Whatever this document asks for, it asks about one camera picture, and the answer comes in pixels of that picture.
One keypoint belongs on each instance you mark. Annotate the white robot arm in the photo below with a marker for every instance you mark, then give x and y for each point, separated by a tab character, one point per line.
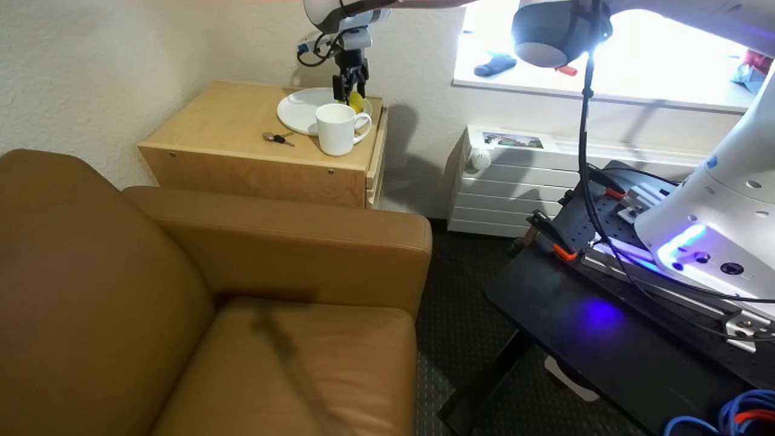
728	203

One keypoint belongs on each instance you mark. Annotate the white paper on floor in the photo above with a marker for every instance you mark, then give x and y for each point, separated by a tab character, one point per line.
569	379

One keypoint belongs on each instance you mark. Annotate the white wall heater unit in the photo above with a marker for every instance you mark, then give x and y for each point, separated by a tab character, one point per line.
516	194

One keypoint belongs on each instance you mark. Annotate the tan leather armchair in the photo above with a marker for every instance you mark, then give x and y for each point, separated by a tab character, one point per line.
122	322

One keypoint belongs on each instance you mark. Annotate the red and blue sill item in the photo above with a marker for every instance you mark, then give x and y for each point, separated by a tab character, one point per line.
751	68

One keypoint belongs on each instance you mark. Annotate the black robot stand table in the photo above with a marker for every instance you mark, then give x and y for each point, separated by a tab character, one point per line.
581	341

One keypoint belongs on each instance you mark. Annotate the small key bunch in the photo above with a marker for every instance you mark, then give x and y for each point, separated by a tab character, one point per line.
276	140

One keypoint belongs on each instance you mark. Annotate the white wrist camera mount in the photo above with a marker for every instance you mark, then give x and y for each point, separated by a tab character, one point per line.
317	46

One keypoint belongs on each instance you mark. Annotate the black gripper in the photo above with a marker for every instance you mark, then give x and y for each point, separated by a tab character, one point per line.
355	51

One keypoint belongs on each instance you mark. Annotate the dark blue cloth item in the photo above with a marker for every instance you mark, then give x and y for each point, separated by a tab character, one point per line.
495	66

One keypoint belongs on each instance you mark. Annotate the small white round object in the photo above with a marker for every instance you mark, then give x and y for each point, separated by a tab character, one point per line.
481	158

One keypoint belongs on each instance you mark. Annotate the white round plate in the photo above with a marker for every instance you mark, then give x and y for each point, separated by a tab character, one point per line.
299	113

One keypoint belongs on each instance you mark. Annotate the white ceramic mug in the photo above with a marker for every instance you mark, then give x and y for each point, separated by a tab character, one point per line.
334	135

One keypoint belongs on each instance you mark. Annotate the light wood nightstand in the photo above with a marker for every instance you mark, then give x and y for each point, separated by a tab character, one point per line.
218	137

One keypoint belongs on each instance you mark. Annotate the silver metal bracket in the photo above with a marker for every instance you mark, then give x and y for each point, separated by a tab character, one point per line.
741	330

